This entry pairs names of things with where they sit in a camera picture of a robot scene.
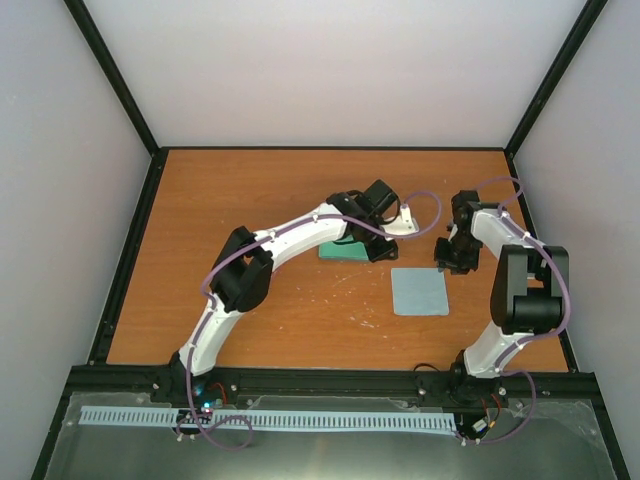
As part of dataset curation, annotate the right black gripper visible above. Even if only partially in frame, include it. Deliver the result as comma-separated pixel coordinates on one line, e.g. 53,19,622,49
434,232,481,275

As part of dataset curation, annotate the grey glasses case green lining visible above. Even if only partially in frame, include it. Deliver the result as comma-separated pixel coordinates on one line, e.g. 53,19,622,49
318,242,369,262

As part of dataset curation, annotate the light blue cleaning cloth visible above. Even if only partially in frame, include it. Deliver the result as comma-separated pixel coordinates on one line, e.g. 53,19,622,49
391,268,450,316

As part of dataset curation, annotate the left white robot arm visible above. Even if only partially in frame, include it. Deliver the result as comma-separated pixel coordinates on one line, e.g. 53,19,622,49
170,180,400,403

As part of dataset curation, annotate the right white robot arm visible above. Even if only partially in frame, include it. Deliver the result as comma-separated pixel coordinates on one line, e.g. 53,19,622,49
434,190,571,405

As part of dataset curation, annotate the clear plastic sheet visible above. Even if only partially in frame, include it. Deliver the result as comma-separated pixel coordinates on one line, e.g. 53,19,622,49
46,394,615,479

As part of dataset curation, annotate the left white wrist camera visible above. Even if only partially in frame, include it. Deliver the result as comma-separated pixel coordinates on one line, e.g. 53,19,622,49
383,203,419,238

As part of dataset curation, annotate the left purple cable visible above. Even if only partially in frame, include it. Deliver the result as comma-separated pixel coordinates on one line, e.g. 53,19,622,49
184,190,442,451

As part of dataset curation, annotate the light blue slotted cable duct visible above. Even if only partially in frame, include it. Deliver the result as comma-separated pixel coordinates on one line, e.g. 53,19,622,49
78,406,456,435

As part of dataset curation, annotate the black enclosure frame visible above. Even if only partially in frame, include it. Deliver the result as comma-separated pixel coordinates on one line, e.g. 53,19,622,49
31,1,631,479

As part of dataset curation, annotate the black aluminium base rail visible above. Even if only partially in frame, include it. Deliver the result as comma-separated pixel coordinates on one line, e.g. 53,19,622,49
63,364,599,408

